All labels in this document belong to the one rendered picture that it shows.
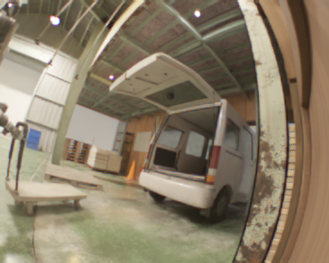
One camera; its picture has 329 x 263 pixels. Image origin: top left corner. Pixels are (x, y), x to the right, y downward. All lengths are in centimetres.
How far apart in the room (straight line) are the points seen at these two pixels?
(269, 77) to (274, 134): 10
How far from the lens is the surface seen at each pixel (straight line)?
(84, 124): 956
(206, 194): 182
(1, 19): 132
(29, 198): 141
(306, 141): 24
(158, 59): 152
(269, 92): 27
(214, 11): 251
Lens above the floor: 72
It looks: 13 degrees up
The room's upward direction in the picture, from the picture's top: 11 degrees clockwise
